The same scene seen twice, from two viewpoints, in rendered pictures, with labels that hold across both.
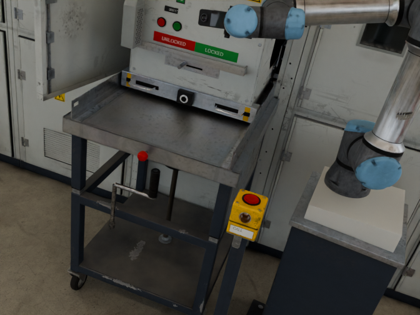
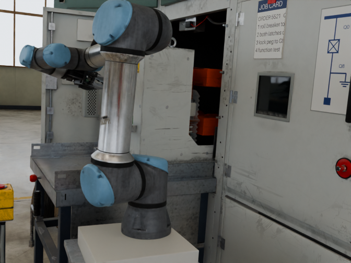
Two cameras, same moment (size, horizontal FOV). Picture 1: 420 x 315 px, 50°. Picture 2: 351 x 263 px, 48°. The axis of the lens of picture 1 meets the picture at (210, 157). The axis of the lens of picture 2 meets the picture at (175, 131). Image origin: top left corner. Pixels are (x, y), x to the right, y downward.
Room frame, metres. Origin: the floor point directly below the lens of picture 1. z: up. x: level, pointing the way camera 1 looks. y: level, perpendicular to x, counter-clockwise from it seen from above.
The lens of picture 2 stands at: (0.59, -1.36, 1.27)
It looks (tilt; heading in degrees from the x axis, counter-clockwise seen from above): 8 degrees down; 49
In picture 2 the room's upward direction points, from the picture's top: 4 degrees clockwise
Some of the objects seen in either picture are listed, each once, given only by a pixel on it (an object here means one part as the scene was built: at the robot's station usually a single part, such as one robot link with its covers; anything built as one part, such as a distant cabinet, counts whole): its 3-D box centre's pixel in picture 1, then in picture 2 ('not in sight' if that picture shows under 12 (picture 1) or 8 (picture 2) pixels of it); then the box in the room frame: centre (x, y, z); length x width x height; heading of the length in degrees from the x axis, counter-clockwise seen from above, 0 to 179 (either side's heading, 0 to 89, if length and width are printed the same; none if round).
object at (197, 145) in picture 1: (184, 113); (117, 172); (1.55, 0.13, 0.82); 0.68 x 0.62 x 0.06; 167
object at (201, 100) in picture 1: (188, 94); not in sight; (1.56, 0.13, 0.90); 0.54 x 0.05 x 0.06; 78
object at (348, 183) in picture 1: (350, 172); (146, 214); (1.28, -0.46, 0.86); 0.15 x 0.15 x 0.10
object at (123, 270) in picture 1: (172, 189); (114, 246); (1.55, 0.13, 0.46); 0.64 x 0.58 x 0.66; 167
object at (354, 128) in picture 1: (361, 142); (146, 176); (1.28, -0.46, 0.97); 0.13 x 0.12 x 0.14; 4
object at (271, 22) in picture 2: not in sight; (269, 28); (1.74, -0.51, 1.46); 0.15 x 0.01 x 0.21; 77
